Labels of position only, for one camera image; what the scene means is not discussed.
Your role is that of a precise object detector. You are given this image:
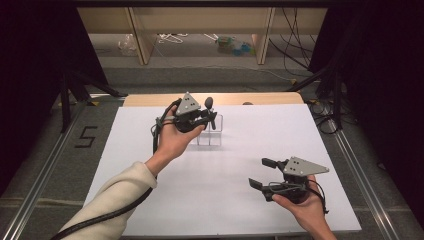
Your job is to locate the black makeup brush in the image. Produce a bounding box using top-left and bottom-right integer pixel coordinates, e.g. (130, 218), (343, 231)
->
(203, 96), (218, 131)

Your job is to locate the person's left hand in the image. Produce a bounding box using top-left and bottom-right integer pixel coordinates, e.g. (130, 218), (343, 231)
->
(145, 106), (206, 176)

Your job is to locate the white table cover sheet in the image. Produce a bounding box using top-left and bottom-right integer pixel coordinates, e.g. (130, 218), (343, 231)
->
(83, 103), (363, 238)

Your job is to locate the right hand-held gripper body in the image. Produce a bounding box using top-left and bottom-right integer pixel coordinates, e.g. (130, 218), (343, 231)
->
(265, 156), (331, 205)

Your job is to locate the clear acrylic organizer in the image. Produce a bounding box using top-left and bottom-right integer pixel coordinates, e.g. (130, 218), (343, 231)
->
(189, 112), (224, 148)

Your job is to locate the metal floor rail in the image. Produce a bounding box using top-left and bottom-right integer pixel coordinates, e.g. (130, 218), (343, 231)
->
(328, 118), (402, 240)
(0, 99), (88, 240)

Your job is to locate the black curtain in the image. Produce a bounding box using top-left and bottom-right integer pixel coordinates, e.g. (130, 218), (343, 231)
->
(0, 0), (110, 198)
(308, 0), (424, 221)

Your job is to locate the bundle of black cables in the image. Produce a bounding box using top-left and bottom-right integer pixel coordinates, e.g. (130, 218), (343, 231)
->
(268, 7), (329, 80)

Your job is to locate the wooden table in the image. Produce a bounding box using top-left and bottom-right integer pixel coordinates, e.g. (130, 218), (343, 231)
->
(122, 91), (305, 108)

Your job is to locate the beige wooden shelf unit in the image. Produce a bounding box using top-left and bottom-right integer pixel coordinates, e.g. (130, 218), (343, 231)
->
(77, 6), (329, 66)

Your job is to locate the black metal stand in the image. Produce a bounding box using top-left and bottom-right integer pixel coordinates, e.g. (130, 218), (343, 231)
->
(285, 63), (345, 132)
(59, 70), (130, 134)

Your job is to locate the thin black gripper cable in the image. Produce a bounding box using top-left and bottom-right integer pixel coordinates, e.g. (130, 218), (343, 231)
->
(305, 179), (331, 215)

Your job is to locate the clear plastic bag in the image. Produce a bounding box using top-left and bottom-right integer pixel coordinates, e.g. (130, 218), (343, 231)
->
(117, 33), (139, 57)

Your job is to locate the person's right hand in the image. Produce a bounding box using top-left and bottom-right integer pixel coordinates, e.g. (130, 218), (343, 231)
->
(271, 174), (330, 232)

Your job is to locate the thick black gripper cable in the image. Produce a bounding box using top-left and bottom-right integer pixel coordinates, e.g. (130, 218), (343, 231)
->
(49, 98), (183, 240)

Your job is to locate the white hanger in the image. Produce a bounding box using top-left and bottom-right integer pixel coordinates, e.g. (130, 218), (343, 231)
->
(157, 32), (189, 45)

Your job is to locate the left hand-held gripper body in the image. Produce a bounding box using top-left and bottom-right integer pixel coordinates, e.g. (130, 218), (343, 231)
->
(173, 91), (209, 134)

